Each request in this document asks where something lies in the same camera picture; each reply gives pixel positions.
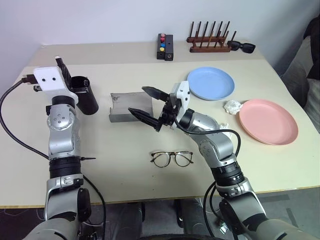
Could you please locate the grey fabric cushion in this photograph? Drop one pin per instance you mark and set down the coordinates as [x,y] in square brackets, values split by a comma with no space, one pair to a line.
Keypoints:
[298,77]

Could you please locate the dark wooden peg rack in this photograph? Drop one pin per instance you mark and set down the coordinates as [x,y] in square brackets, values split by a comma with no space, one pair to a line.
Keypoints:
[210,40]

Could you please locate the plain black box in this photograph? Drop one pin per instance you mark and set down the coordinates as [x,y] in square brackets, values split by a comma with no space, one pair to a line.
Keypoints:
[169,48]

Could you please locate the blue plastic plate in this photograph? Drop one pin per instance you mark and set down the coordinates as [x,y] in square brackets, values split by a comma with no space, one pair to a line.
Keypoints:
[211,83]

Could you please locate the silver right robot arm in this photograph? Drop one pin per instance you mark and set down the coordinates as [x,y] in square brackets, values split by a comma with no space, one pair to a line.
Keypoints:
[217,147]

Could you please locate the black sunglasses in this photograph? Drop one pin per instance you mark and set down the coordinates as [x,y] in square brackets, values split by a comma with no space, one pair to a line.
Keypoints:
[241,46]

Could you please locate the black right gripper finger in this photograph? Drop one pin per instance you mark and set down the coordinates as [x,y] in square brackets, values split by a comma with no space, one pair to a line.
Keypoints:
[156,93]
[143,116]

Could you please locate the black marker with white end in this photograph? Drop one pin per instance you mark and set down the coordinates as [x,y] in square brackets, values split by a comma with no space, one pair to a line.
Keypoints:
[58,57]

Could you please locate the crumpled white paper ball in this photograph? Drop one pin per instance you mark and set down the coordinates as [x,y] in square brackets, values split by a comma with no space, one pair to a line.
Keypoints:
[232,106]

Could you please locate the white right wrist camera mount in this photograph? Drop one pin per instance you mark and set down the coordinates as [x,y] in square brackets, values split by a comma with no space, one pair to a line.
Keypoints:
[182,93]

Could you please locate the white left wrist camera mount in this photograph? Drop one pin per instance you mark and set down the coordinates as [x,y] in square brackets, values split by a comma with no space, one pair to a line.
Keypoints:
[48,80]

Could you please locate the black cylindrical cup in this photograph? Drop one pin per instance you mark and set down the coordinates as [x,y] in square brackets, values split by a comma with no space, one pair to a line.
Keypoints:
[86,97]

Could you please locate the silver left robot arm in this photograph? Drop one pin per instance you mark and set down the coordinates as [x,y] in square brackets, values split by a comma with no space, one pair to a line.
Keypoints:
[61,140]

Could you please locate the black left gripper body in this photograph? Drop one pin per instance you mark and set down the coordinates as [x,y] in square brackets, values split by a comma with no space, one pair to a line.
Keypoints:
[69,83]

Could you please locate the black marker with pointed tip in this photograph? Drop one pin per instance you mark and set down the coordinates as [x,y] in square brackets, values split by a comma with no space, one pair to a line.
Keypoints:
[88,158]

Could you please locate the black box with coloured buttons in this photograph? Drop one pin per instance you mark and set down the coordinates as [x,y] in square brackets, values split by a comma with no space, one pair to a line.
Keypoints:
[162,46]

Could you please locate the grey metal tray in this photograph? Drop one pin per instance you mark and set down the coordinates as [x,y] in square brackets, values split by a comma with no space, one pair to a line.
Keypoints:
[130,107]

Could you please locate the tortoiseshell round eyeglasses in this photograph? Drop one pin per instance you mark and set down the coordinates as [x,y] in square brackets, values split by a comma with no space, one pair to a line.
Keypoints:
[172,158]

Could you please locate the pink plastic plate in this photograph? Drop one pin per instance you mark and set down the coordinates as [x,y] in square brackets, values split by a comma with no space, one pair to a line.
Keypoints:
[268,122]

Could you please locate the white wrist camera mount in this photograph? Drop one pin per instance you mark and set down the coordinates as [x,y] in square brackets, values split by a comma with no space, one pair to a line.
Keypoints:
[48,80]
[182,93]

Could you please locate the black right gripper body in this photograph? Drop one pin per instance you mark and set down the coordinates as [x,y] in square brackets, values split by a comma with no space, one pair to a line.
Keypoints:
[168,112]

